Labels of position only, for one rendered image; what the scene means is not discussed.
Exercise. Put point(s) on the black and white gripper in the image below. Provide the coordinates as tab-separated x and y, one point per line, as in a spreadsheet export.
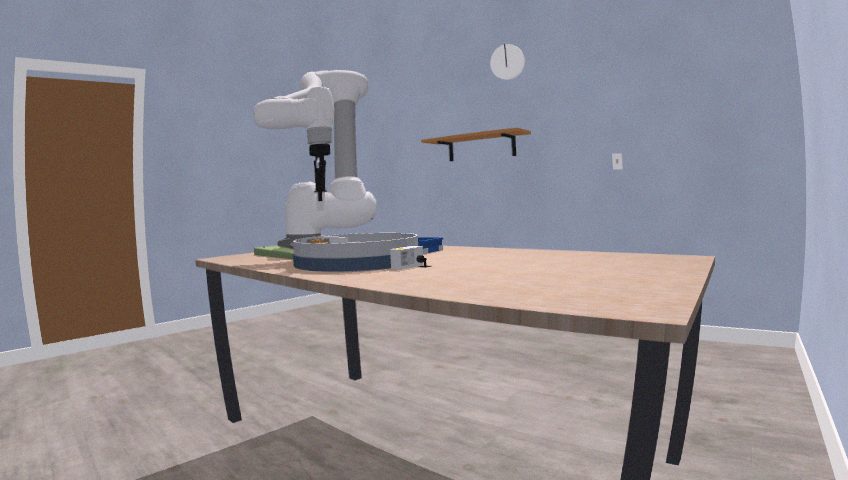
318	150

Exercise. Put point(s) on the blue crate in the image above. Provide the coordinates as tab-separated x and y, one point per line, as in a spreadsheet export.
430	244

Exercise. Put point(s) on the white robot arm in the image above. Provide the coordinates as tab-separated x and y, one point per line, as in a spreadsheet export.
348	205

